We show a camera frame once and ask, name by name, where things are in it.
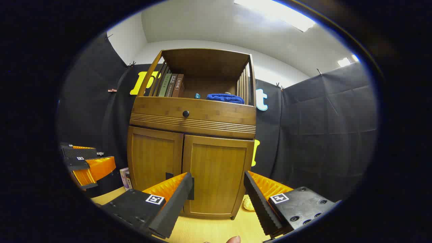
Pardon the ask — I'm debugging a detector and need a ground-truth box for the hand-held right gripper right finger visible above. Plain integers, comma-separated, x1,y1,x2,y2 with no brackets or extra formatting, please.
244,170,340,237

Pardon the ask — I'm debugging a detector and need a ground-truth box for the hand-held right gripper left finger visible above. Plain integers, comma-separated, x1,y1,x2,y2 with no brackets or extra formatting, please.
100,172,194,239

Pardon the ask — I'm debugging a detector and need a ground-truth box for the wooden cabinet door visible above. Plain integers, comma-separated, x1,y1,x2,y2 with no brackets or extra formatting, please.
182,134,254,220
128,127,184,193

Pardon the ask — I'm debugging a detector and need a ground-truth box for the wooden double-door shoe cabinet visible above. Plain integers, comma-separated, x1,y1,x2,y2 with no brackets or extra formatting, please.
127,48,257,220

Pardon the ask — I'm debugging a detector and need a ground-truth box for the black backdrop cloth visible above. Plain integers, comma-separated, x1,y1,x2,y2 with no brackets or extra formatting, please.
57,32,378,203

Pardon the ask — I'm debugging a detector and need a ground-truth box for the green book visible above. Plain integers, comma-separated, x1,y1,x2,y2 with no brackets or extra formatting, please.
159,73,172,97

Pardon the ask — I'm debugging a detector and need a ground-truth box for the blue towel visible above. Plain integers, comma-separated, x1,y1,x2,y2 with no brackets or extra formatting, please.
206,93,245,104

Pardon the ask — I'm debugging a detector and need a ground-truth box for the grey-brown book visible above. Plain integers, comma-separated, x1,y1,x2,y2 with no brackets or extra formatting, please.
166,74,178,98

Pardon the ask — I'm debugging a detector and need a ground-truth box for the brown book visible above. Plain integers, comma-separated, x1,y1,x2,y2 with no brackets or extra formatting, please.
172,74,185,98

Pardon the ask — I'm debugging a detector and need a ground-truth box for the small ceiling light panel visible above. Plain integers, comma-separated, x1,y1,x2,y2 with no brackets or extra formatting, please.
337,54,360,67

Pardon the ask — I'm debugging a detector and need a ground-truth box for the long ceiling light panel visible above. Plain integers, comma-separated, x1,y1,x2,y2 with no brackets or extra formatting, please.
234,0,316,32

